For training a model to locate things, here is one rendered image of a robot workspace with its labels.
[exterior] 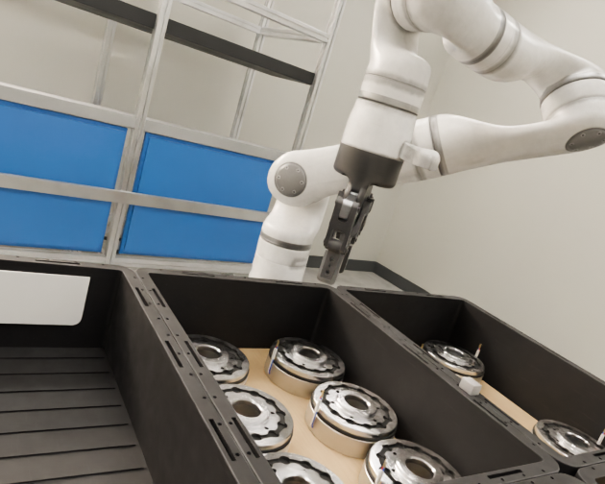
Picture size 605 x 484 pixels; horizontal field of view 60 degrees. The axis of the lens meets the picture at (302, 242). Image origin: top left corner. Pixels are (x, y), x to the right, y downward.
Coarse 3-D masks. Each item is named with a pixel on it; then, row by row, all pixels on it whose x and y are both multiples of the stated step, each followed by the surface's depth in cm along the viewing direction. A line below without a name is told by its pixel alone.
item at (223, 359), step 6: (198, 342) 63; (204, 342) 63; (198, 348) 62; (204, 348) 63; (210, 348) 63; (216, 348) 63; (222, 348) 63; (222, 354) 62; (228, 354) 62; (204, 360) 59; (210, 360) 60; (216, 360) 60; (222, 360) 61; (228, 360) 62; (210, 366) 60; (216, 366) 60
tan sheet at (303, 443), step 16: (256, 352) 73; (256, 368) 69; (256, 384) 65; (272, 384) 66; (288, 400) 64; (304, 400) 65; (304, 432) 58; (288, 448) 55; (304, 448) 56; (320, 448) 56; (336, 464) 55; (352, 464) 55; (352, 480) 53
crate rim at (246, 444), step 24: (144, 288) 58; (312, 288) 76; (168, 312) 54; (360, 312) 71; (384, 336) 67; (192, 360) 46; (216, 384) 43; (456, 384) 58; (216, 408) 40; (480, 408) 54; (240, 432) 39; (504, 432) 51; (264, 456) 37; (264, 480) 34; (456, 480) 41; (480, 480) 42; (504, 480) 43
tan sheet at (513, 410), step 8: (480, 384) 86; (488, 384) 87; (480, 392) 83; (488, 392) 84; (496, 392) 85; (496, 400) 82; (504, 400) 82; (504, 408) 80; (512, 408) 81; (520, 408) 81; (512, 416) 78; (520, 416) 79; (528, 416) 80; (528, 424) 77
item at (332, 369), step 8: (280, 344) 71; (288, 344) 71; (296, 344) 72; (312, 344) 74; (272, 352) 68; (280, 352) 69; (288, 352) 69; (328, 352) 73; (280, 360) 66; (288, 360) 67; (296, 360) 67; (328, 360) 70; (336, 360) 71; (288, 368) 65; (296, 368) 65; (304, 368) 66; (312, 368) 66; (320, 368) 67; (328, 368) 68; (336, 368) 69; (344, 368) 69; (304, 376) 65; (312, 376) 65; (320, 376) 65; (328, 376) 66; (336, 376) 66
